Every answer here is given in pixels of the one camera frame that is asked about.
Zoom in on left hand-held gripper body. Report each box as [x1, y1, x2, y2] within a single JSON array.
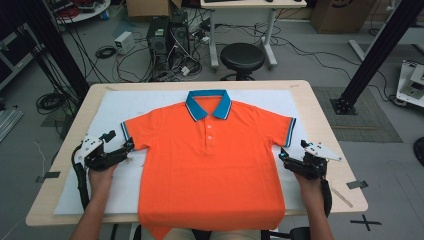
[[73, 130, 119, 172]]

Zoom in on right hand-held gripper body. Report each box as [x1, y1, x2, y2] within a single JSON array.
[[289, 139, 343, 181]]

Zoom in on orange polo shirt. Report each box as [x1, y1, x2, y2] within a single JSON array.
[[120, 89, 297, 240]]

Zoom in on person's right hand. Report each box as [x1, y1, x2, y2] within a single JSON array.
[[294, 171, 324, 201]]

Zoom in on person's left hand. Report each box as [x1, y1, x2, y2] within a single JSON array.
[[88, 163, 118, 196]]

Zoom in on white table mat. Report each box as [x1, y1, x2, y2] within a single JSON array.
[[54, 89, 329, 216]]

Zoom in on thin wooden stick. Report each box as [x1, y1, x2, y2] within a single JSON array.
[[328, 184, 354, 208]]

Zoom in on grey tape strip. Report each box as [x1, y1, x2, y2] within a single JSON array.
[[346, 180, 369, 190], [35, 171, 62, 184]]

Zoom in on grey floor mat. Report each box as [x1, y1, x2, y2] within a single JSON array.
[[311, 85, 404, 144]]

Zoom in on black tape cross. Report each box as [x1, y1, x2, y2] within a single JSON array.
[[349, 214, 383, 232]]

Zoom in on aluminium rails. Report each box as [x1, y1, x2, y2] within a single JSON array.
[[0, 106, 24, 143]]

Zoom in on white power supply box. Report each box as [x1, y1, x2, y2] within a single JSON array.
[[114, 30, 136, 55]]

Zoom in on black round stool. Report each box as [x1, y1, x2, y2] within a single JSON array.
[[219, 42, 266, 82]]

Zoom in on black computer tower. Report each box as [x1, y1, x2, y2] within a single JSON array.
[[146, 16, 171, 73], [169, 13, 192, 68]]

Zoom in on white machine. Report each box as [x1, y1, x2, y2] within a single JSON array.
[[395, 59, 424, 109]]

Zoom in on round white table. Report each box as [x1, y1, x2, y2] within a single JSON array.
[[46, 0, 112, 25]]

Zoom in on cardboard box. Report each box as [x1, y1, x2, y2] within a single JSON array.
[[125, 0, 183, 18], [309, 0, 378, 34]]

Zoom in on white desk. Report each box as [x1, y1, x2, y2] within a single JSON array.
[[199, 0, 308, 71]]

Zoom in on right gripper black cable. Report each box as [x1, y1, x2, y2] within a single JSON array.
[[319, 178, 334, 218]]

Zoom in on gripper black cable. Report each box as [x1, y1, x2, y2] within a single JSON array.
[[70, 143, 91, 211], [319, 178, 334, 218]]

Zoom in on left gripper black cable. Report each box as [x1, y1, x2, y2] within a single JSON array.
[[70, 143, 91, 211]]

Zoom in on large coil of black cable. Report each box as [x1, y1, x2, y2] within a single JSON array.
[[35, 91, 70, 116]]

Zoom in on small coil of black cable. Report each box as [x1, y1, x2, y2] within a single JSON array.
[[94, 45, 118, 60]]

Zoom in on black frame post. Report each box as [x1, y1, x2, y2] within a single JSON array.
[[9, 0, 90, 99], [329, 0, 424, 116]]

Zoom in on red cable coil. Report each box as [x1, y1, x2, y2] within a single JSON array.
[[56, 5, 81, 19]]

